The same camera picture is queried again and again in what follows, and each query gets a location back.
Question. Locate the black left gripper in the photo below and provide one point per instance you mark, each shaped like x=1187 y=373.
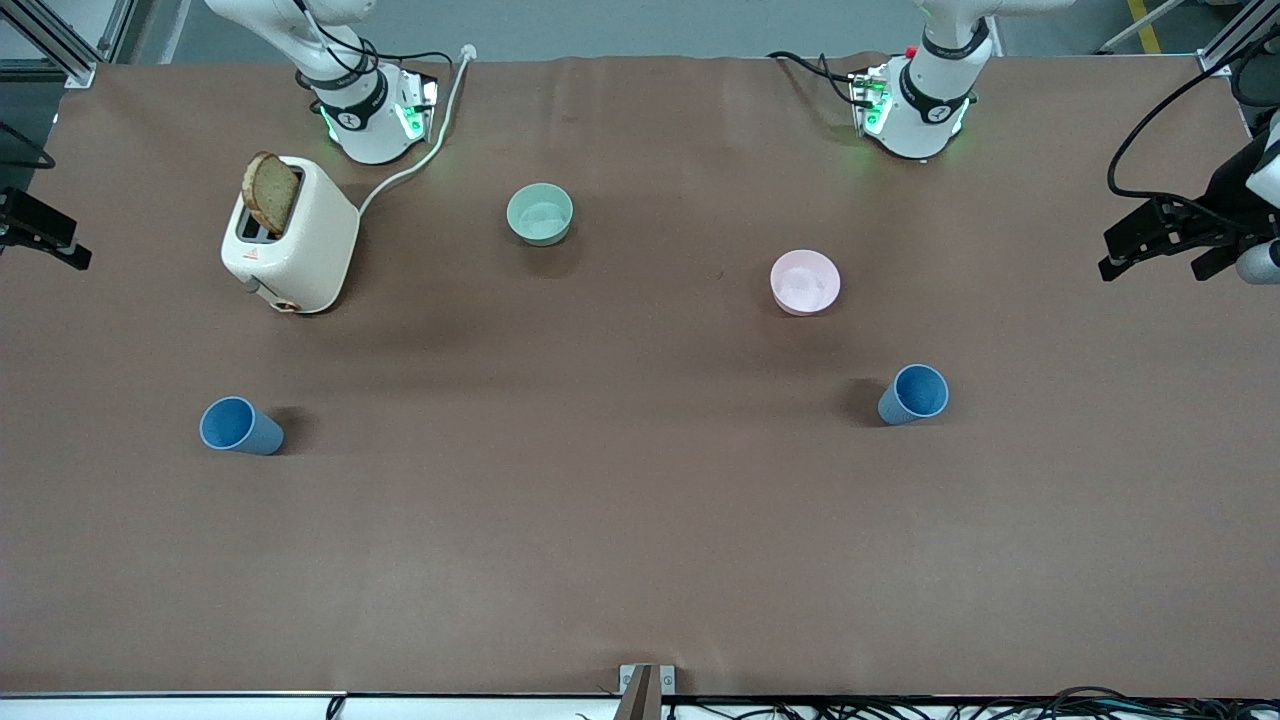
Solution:
x=1226 y=188

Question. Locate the blue plastic cup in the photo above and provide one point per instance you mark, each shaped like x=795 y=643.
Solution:
x=912 y=395
x=240 y=428

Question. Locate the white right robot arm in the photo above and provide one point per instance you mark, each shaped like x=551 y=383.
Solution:
x=370 y=130

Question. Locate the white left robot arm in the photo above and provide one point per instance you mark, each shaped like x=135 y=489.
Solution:
x=925 y=120

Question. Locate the brown bread slice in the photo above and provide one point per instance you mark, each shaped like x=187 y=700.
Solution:
x=270 y=192

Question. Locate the cream white toaster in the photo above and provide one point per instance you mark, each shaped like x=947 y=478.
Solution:
x=315 y=250

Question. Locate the pink bowl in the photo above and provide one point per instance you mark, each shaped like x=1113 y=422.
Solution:
x=805 y=282

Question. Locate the green bowl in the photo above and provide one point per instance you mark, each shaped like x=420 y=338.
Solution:
x=540 y=213

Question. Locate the brown table cover sheet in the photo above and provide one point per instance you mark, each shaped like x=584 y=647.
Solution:
x=640 y=550

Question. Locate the aluminium frame profile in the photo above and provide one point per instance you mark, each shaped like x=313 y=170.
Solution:
x=118 y=30
x=50 y=45
x=1240 y=35

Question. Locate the grey metal bracket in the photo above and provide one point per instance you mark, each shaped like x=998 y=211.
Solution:
x=667 y=680

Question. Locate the brown mount post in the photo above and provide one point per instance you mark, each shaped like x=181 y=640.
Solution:
x=640 y=700

